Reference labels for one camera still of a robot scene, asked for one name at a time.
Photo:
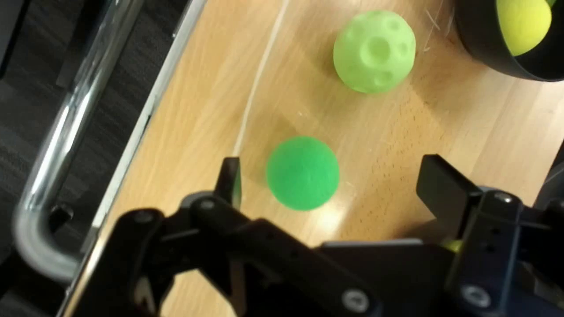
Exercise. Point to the light green dimpled ball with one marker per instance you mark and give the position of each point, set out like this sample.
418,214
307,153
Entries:
374,54

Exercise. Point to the yellow ball toy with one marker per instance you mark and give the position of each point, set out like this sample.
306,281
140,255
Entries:
522,24

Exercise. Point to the smooth green ball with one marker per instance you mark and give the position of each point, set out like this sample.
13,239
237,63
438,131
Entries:
302,174

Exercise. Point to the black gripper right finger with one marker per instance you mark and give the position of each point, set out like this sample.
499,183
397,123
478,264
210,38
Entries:
499,253

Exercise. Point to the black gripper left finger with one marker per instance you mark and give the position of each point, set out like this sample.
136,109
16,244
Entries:
235,265

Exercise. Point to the black bowl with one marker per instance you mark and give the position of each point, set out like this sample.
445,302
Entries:
485,50

